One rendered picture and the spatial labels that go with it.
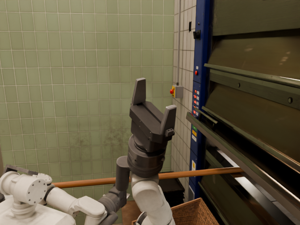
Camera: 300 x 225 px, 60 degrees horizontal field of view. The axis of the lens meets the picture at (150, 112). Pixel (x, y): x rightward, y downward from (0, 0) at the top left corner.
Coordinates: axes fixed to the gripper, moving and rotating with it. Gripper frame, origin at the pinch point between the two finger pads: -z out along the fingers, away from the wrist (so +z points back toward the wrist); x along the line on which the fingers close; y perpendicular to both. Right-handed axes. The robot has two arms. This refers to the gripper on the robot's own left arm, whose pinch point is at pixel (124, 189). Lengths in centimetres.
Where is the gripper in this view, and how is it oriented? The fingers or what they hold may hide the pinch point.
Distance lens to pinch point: 126.3
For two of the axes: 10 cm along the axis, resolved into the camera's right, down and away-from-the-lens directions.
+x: 0.0, 9.7, 2.5
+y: 9.0, 1.0, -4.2
